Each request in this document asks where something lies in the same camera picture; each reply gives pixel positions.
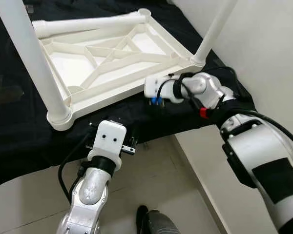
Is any white plastic children table top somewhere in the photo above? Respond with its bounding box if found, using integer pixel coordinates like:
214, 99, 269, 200
37, 9, 206, 131

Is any grey robot right foot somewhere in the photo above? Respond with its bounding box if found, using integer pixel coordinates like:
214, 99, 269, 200
136, 205, 182, 234

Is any black table cloth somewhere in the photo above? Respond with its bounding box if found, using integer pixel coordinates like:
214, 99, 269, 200
0, 0, 257, 191

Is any clear tape cross patch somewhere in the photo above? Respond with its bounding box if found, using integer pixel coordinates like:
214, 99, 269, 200
0, 85, 25, 120

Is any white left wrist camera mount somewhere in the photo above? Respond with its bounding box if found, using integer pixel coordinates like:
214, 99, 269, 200
87, 120, 127, 171

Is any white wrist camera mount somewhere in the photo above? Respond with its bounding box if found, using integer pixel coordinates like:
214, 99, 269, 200
144, 75, 177, 103
87, 120, 127, 171

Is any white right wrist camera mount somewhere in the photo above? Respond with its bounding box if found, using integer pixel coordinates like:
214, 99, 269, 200
144, 75, 177, 103

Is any black left wrist camera cable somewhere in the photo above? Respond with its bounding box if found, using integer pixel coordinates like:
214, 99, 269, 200
58, 132, 96, 203

